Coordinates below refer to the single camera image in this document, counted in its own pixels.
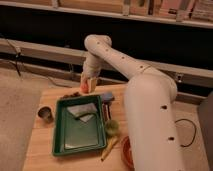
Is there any pale folded cloth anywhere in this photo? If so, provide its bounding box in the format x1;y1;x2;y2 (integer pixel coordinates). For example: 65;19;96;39
67;103;97;122

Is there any orange-red apple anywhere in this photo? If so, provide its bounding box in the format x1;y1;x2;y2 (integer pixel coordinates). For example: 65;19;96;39
80;83;89;93

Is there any yellow corn cob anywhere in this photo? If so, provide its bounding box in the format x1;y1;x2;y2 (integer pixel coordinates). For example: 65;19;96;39
101;136;119;161

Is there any small metal cup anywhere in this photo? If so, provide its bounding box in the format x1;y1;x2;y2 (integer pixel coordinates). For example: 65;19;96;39
38;106;54;123

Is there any black cable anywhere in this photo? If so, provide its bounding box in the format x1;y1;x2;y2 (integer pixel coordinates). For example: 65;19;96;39
174;118;198;148

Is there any dark small objects cluster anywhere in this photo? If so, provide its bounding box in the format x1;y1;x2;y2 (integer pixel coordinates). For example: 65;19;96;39
61;92;81;99

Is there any green plastic tray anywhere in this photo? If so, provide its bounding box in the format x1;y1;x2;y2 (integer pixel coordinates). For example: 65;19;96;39
52;95;107;156

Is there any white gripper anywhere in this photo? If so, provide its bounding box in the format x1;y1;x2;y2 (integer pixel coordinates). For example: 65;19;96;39
80;65;100;93

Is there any green small cup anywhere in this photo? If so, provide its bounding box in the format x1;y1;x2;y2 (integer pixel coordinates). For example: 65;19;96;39
105;120;119;136

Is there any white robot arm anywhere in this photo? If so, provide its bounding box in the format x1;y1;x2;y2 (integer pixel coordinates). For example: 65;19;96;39
80;35;186;171

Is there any red-handled utensil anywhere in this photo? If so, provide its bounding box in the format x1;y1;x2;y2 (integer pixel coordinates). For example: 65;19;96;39
103;104;110;122

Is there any orange-red bowl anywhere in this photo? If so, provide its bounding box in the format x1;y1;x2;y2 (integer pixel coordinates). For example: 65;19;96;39
121;136;134;171

